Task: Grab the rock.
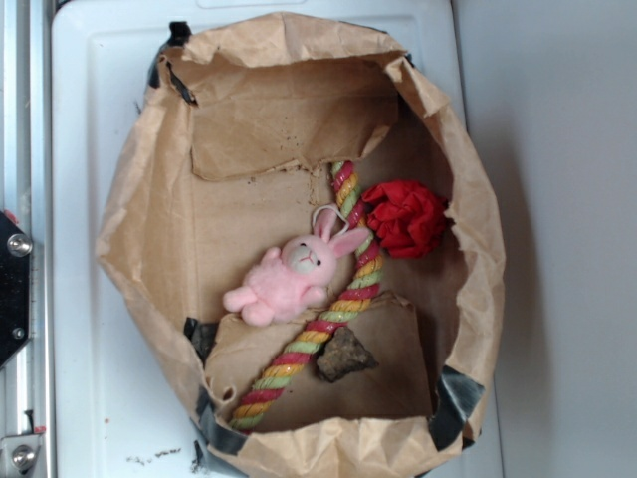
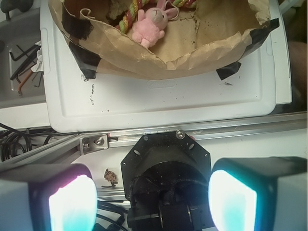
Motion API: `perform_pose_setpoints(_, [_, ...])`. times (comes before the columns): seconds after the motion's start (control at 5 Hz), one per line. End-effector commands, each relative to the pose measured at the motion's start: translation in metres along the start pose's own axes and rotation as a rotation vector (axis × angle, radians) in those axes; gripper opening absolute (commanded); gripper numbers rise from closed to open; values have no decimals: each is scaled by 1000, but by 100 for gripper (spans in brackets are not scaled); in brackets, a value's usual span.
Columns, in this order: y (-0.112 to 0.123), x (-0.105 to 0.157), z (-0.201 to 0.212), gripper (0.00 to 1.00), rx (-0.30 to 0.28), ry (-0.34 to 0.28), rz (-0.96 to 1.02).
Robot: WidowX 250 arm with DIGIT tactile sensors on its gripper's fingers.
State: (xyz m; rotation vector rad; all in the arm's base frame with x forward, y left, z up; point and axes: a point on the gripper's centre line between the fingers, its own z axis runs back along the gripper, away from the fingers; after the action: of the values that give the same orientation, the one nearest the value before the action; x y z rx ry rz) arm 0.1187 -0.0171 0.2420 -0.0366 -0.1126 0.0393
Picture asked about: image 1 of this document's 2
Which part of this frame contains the brown rock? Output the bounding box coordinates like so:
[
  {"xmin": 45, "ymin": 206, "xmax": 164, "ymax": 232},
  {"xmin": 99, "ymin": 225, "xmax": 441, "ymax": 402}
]
[{"xmin": 317, "ymin": 327, "xmax": 379, "ymax": 383}]

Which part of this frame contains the brown paper bag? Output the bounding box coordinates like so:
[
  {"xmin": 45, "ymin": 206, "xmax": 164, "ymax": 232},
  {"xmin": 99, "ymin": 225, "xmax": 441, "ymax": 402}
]
[{"xmin": 96, "ymin": 12, "xmax": 506, "ymax": 477}]

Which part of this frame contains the pink plush bunny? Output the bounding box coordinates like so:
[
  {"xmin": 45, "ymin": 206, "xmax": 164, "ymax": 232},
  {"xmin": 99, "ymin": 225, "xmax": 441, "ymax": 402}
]
[{"xmin": 223, "ymin": 205, "xmax": 369, "ymax": 327}]

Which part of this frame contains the red crumpled cloth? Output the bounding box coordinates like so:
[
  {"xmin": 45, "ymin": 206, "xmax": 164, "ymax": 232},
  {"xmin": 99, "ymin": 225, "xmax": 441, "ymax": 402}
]
[{"xmin": 362, "ymin": 179, "xmax": 448, "ymax": 259}]

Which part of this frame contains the black mounting plate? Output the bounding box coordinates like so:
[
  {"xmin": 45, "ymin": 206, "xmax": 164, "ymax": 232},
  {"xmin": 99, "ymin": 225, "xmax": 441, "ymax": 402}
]
[{"xmin": 0, "ymin": 212, "xmax": 33, "ymax": 367}]

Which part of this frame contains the red yellow green rope toy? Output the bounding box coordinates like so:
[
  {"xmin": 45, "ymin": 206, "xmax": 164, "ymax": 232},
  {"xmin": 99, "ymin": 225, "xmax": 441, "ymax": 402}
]
[{"xmin": 230, "ymin": 161, "xmax": 383, "ymax": 434}]

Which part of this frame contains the aluminium frame rail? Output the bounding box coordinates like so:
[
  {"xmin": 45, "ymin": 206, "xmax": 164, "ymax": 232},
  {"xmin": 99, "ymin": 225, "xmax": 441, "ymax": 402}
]
[{"xmin": 1, "ymin": 1, "xmax": 57, "ymax": 477}]

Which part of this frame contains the metal corner bracket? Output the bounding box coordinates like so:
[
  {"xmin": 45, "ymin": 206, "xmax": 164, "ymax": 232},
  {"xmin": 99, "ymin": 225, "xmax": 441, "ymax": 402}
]
[{"xmin": 1, "ymin": 434, "xmax": 43, "ymax": 478}]

